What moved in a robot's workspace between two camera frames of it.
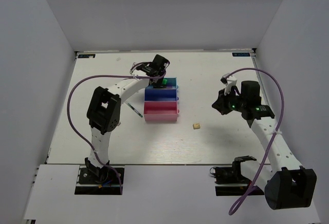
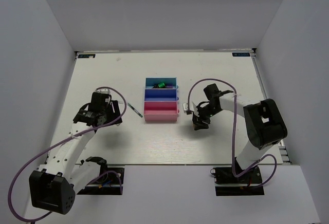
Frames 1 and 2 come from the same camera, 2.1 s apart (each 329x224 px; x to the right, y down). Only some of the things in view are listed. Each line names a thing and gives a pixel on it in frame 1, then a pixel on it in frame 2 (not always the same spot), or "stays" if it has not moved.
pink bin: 160,111 stays
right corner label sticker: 240,54 stays
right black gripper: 220,103 -> 198,120
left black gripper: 159,84 -> 117,112
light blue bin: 171,83 stays
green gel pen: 135,110 stays
